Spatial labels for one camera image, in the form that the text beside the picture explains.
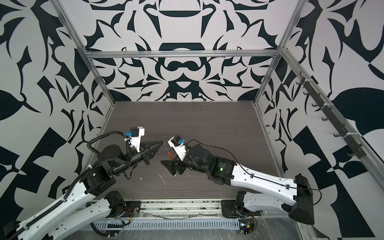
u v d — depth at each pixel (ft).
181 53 3.00
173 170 1.88
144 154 1.78
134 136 1.80
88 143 1.38
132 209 2.39
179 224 2.34
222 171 1.62
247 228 2.30
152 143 2.01
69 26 2.60
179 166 1.86
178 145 1.80
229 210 2.40
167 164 1.85
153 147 2.01
